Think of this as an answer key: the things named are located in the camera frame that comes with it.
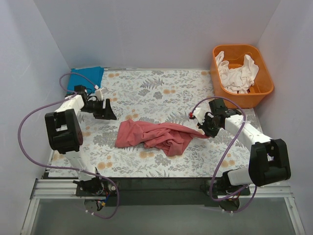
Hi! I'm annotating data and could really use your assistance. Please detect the white t shirts in basket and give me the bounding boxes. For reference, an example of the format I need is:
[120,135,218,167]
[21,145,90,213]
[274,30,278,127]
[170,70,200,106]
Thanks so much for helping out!
[215,51,259,94]

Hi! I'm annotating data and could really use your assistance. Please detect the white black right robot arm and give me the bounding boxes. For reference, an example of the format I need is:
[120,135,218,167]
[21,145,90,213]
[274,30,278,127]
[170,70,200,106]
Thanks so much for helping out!
[189,97,291,195]

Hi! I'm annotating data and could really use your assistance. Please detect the aluminium frame rail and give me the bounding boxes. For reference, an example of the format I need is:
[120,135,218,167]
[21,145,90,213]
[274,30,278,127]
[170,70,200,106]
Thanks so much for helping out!
[30,178,293,199]

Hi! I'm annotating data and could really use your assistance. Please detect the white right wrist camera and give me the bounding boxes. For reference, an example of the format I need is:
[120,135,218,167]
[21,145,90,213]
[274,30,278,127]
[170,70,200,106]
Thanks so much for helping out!
[189,107,206,125]

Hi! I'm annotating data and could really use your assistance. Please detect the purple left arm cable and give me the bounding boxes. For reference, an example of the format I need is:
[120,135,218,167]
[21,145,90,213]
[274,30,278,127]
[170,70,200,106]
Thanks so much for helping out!
[18,72,120,220]

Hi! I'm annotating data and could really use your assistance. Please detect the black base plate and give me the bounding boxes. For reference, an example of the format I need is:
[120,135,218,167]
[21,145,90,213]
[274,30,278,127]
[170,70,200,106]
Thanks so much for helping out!
[73,178,250,207]

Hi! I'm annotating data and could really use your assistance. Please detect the folded blue t shirt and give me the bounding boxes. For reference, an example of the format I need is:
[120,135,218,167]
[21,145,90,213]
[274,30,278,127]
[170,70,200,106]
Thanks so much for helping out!
[67,67,104,92]

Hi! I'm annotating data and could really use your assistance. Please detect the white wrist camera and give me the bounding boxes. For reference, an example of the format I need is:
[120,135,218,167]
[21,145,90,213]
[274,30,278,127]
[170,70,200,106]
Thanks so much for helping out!
[189,107,206,125]
[95,88,108,101]

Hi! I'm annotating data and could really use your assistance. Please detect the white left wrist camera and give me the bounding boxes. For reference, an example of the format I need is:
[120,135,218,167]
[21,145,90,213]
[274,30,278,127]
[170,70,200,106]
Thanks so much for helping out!
[95,88,108,101]

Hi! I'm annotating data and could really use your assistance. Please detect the red t shirt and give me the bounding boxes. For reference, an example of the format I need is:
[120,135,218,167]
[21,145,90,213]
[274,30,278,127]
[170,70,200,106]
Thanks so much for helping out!
[115,119,208,157]

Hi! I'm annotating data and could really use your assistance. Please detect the floral table mat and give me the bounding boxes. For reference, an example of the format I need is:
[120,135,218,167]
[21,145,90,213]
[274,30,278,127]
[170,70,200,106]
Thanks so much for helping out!
[48,70,276,178]

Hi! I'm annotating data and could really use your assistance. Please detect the orange plastic basket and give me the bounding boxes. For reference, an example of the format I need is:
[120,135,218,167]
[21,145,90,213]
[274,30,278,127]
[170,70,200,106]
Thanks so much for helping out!
[210,44,274,109]

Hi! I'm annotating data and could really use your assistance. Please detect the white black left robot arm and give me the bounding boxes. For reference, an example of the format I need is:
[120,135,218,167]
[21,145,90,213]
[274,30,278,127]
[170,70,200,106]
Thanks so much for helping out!
[45,85,117,196]

